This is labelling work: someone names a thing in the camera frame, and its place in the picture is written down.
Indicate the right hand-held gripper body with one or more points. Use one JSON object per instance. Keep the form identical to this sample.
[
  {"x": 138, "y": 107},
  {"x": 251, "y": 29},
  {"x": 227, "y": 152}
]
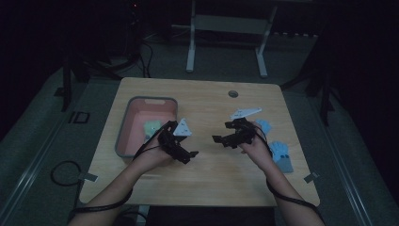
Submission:
[{"x": 246, "y": 133}]

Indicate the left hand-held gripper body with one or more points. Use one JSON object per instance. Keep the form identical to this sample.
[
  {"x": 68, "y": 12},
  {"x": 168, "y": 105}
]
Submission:
[{"x": 183, "y": 129}]

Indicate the pink bin with grey rim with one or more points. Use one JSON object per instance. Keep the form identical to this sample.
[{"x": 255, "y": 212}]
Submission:
[{"x": 141, "y": 108}]

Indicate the person's right hand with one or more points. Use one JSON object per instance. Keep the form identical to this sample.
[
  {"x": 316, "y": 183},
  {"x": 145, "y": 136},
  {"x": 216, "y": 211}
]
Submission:
[{"x": 260, "y": 153}]

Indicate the person's left hand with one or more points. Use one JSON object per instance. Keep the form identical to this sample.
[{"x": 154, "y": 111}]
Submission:
[{"x": 150, "y": 160}]

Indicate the grey tape piece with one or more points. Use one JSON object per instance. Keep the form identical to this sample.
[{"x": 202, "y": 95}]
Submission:
[
  {"x": 89, "y": 177},
  {"x": 311, "y": 177}
]

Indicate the black stand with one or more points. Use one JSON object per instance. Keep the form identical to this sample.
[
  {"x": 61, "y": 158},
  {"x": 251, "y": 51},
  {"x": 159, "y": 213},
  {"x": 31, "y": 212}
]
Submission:
[
  {"x": 324, "y": 94},
  {"x": 66, "y": 84}
]

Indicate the black power strip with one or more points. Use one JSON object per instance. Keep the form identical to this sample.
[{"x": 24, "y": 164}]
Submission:
[{"x": 295, "y": 34}]

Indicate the black floor bracket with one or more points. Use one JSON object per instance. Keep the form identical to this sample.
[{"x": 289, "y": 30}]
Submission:
[{"x": 71, "y": 117}]

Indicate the white desk frame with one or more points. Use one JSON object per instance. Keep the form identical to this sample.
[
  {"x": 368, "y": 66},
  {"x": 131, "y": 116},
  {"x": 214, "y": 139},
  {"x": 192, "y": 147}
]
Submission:
[{"x": 229, "y": 24}]

